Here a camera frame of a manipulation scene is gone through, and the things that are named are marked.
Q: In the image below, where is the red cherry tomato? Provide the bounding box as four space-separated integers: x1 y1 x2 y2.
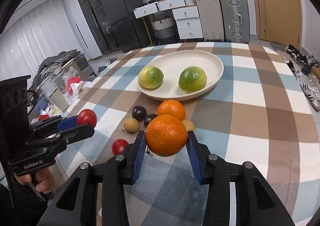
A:
77 109 97 128
111 139 129 156

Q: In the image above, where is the small longan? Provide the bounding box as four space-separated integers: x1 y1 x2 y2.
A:
123 118 140 133

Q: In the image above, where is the stemmed dark cherry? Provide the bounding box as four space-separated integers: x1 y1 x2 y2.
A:
143 114 157 128

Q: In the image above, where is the orange mandarin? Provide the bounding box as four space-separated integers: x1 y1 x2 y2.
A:
157 99 186 120
145 115 188 157

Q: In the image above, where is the large longan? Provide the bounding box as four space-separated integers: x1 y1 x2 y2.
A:
182 120 196 132

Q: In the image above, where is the person's left hand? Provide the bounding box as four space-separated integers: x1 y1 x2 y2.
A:
15 167 55 193

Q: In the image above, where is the red plastic bag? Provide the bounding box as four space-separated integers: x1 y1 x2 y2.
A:
65 76 82 95

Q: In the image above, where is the checkered tablecloth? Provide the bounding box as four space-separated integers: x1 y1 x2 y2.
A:
52 42 319 225

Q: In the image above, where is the yellowish green passion fruit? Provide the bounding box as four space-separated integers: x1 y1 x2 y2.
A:
138 66 164 89

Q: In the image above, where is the cream oval plate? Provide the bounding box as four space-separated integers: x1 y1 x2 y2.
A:
137 50 224 101

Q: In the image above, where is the black refrigerator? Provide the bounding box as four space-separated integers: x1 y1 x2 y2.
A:
101 0 150 52

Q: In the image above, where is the glass display cabinet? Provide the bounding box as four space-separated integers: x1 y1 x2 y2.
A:
78 0 120 55

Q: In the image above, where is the woven laundry basket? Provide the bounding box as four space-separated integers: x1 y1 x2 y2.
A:
151 16 176 39

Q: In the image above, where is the white drawer desk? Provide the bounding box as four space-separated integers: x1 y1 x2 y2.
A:
133 0 203 40

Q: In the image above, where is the beige suitcase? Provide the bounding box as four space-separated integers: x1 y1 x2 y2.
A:
196 0 225 41

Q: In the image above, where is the silver suitcase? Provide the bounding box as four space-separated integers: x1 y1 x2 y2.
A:
220 0 250 44

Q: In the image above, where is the wooden door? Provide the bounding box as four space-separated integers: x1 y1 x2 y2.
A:
254 0 302 49

